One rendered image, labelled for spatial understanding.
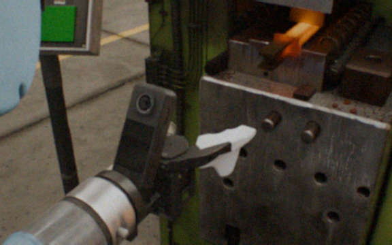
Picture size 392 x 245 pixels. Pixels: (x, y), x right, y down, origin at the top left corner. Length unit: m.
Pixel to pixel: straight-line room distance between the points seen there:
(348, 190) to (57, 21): 0.67
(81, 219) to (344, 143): 0.55
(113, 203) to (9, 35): 0.28
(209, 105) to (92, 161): 1.42
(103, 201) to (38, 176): 1.82
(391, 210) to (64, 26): 0.85
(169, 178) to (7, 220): 1.59
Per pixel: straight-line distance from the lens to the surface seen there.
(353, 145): 0.85
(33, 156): 2.43
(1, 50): 0.21
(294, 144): 0.89
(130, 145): 0.51
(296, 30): 0.92
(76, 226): 0.44
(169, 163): 0.52
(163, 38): 1.21
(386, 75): 0.85
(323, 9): 0.84
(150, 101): 0.49
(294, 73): 0.90
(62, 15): 0.99
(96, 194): 0.46
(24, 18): 0.23
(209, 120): 0.96
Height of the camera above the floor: 1.30
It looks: 31 degrees down
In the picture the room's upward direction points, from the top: straight up
